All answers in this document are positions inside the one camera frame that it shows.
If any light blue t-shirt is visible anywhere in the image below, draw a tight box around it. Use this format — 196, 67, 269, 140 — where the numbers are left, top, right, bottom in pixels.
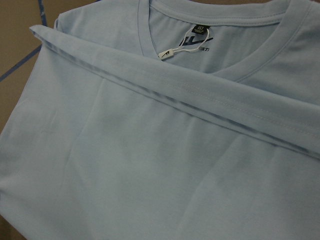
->
0, 0, 320, 240

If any white garment hang tag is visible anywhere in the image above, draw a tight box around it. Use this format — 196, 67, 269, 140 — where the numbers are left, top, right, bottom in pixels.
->
157, 24, 213, 61

